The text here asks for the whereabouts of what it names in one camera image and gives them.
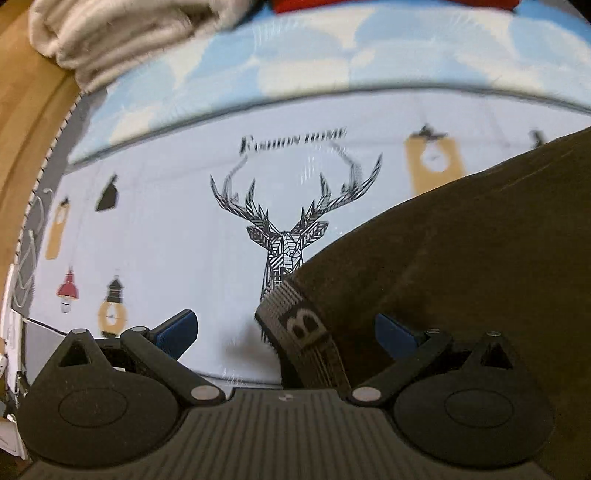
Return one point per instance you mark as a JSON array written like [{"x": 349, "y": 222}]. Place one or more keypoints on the white deer print bed sheet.
[{"x": 184, "y": 221}]

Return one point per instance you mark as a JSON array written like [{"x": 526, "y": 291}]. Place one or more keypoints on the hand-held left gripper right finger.
[{"x": 391, "y": 333}]

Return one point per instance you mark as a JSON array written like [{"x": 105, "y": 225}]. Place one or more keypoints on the patterned white blue sheet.
[{"x": 27, "y": 115}]

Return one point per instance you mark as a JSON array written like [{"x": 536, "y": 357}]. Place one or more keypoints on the blue cloud print sheet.
[{"x": 323, "y": 50}]

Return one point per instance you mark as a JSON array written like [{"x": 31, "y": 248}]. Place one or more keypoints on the beige knitted cloth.
[{"x": 120, "y": 37}]

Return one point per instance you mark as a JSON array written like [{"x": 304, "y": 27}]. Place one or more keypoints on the red cloth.
[{"x": 392, "y": 4}]

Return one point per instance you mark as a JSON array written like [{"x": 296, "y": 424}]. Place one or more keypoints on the white object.
[{"x": 9, "y": 434}]

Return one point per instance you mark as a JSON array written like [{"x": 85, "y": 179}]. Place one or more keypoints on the grey patterned bed mat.
[{"x": 34, "y": 230}]

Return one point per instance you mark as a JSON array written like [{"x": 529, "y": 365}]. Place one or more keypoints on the dark olive pants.
[{"x": 461, "y": 254}]

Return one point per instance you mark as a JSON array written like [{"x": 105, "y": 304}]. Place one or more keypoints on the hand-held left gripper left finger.
[{"x": 179, "y": 331}]

